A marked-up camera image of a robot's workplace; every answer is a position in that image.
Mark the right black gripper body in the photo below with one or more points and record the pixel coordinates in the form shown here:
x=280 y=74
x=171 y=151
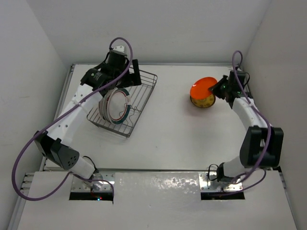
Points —
x=222 y=87

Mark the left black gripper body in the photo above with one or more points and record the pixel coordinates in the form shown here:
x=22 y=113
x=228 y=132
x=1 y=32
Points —
x=127 y=80

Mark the orange plastic plate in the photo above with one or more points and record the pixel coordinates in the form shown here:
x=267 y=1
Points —
x=200 y=89

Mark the yellow patterned plate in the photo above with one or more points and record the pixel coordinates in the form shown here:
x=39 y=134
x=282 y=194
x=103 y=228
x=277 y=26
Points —
x=204 y=103

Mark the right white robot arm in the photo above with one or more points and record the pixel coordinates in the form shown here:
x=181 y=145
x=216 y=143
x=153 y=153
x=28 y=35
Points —
x=262 y=144

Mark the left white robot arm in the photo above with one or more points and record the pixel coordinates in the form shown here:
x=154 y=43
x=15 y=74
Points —
x=116 y=71

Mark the white plate teal rim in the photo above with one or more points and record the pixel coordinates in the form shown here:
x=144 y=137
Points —
x=124 y=112

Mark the white plate grey rim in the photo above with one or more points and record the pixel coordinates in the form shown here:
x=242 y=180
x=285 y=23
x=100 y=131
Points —
x=102 y=107

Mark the wire dish rack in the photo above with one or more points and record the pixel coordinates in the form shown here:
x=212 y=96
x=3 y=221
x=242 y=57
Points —
x=125 y=105

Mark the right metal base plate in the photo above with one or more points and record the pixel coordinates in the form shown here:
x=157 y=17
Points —
x=208 y=183

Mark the metal base plate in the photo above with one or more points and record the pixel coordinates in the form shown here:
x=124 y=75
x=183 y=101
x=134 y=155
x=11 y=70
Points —
x=208 y=183
x=103 y=185

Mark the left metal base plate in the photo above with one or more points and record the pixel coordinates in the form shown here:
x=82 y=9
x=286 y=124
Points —
x=103 y=185

